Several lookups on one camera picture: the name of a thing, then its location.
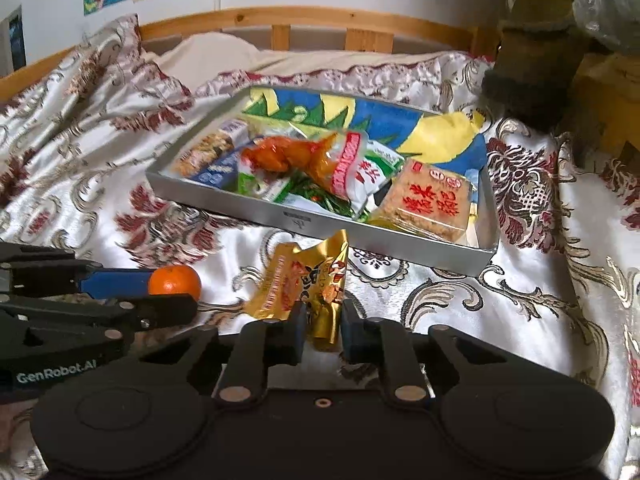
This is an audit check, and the blue stick snack packet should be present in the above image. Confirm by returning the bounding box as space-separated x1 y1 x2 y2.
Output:
189 148 243 192

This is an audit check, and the gold foil snack packet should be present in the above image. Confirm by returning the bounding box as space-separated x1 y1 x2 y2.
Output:
244 230 349 352

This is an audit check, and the seaweed snack packet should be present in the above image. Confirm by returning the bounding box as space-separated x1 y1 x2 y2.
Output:
238 131 405 219

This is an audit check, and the plastic bag of clothes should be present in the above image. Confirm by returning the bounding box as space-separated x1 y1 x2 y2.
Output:
573 0 639 55

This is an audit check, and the rice cracker packet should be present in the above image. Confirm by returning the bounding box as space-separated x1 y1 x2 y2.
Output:
367 158 473 243

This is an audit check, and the wooden bed frame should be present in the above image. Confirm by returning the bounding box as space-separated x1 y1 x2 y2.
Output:
0 5 501 104

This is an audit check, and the beige pillow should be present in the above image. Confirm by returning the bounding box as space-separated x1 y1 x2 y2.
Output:
150 31 452 91

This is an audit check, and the orange chicken snack packet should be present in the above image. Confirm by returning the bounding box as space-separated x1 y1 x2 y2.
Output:
239 131 370 211

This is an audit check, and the orange mandarin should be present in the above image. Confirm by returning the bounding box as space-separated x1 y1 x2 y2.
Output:
148 264 202 301

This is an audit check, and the wooden cabinet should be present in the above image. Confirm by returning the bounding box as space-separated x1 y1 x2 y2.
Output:
560 53 639 174

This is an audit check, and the brown plush toy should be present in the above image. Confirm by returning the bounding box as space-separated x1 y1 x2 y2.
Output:
482 0 589 131

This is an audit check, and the nut bar packet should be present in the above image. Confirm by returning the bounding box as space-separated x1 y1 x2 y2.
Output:
171 118 250 178

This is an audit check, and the silver tray with painted liner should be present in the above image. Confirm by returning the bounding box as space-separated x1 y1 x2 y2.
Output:
146 86 498 275

